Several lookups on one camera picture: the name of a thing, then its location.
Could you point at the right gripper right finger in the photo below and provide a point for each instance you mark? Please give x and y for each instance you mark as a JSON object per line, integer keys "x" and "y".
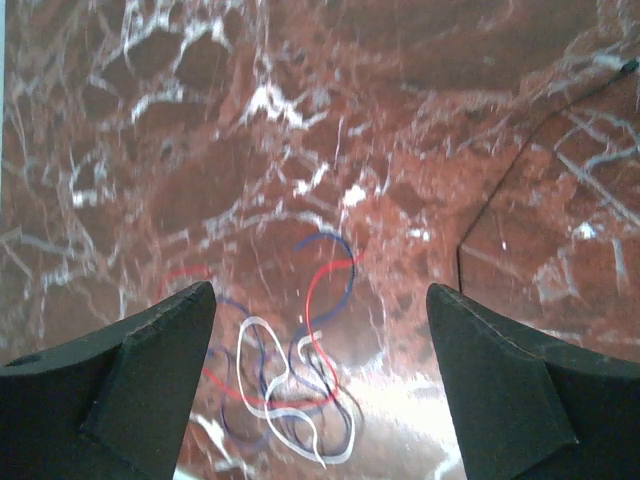
{"x": 526, "y": 405}

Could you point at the black zip tie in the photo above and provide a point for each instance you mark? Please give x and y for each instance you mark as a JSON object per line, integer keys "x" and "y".
{"x": 496, "y": 198}

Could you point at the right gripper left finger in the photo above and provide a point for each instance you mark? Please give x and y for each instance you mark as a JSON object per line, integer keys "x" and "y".
{"x": 113, "y": 404}

